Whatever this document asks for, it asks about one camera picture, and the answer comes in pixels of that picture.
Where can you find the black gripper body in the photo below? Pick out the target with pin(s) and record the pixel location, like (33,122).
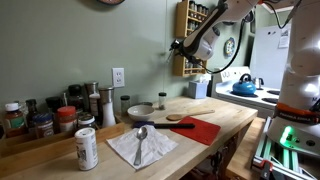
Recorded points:
(190,51)

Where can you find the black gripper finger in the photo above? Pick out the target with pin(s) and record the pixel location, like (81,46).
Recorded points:
(178,54)
(176,44)

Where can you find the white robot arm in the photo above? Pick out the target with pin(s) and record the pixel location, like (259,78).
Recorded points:
(300,83)

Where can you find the labelled spice jar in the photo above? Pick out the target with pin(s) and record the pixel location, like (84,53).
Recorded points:
(186,64)
(193,64)

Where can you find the small wooden spice rack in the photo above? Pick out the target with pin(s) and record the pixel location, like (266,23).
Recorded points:
(178,68)

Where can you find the rack spice jar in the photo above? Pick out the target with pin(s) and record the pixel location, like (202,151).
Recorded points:
(191,26)
(199,8)
(192,5)

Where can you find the tall wooden spice rack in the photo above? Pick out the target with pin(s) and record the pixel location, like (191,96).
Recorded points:
(180,20)

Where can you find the black lid glass spice jar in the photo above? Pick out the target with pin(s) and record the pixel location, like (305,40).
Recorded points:
(162,101)

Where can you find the white lid spice jar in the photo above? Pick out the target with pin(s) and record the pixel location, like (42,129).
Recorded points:
(86,121)

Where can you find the red lid spice jar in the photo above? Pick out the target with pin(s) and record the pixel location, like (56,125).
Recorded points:
(66,118)

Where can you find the blue lid spice jar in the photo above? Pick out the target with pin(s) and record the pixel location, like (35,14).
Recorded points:
(44,126)

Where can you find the wooden spice tray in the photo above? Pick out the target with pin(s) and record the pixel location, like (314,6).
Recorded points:
(40,146)

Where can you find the blue tissue box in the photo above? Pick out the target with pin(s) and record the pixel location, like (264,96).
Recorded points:
(197,89)

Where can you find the wooden spoon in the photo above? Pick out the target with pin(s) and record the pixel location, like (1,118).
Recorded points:
(186,115)

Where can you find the white stove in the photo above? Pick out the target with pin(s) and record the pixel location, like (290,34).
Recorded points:
(233,100)

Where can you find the blue kettle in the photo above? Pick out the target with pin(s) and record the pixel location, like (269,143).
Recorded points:
(244,87)

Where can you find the white ceramic bowl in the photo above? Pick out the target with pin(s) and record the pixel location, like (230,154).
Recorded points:
(140,112)

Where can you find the black and blue spatula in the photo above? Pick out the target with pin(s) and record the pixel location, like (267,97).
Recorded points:
(166,125)

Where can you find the dark lid glass jar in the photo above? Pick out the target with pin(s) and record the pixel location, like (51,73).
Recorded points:
(125,105)

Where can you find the small metal pot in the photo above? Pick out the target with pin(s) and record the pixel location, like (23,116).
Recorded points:
(259,82)

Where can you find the white refrigerator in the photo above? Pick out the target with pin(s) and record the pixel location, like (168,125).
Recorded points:
(266,56)

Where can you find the red silicone mat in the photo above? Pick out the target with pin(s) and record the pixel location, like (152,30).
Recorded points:
(200,131)

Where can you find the metal spoon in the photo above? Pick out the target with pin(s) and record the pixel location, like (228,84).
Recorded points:
(141,135)

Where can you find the steel and white mill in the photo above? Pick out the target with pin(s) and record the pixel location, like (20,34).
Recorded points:
(107,110)

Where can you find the paper sheet on refrigerator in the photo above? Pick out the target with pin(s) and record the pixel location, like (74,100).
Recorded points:
(284,39)

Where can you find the white paper napkin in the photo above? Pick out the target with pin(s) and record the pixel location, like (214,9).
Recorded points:
(156,146)

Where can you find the steel grinder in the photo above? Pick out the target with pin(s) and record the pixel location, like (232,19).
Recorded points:
(91,96)

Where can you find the black pepper grinder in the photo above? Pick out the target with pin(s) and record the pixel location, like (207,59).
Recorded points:
(75,96)

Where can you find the white salt shaker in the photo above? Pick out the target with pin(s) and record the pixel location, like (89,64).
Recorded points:
(86,150)

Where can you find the black cap dark bottle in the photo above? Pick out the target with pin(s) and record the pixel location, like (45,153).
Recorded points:
(53,105)

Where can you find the dark sauce bottle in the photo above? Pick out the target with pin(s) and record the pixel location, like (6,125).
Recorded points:
(31,111)

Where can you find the white cap orange bottle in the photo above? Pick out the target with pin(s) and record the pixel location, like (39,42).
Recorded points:
(14,121)

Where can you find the decorative wall plate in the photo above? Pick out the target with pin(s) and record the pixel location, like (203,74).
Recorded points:
(229,46)

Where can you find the white wall outlet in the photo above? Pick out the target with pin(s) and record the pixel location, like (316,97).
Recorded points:
(118,77)

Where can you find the wall clock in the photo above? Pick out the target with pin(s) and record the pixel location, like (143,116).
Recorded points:
(111,1)

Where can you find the aluminium robot stand frame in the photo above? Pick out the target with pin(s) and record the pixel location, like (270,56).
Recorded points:
(276,160)

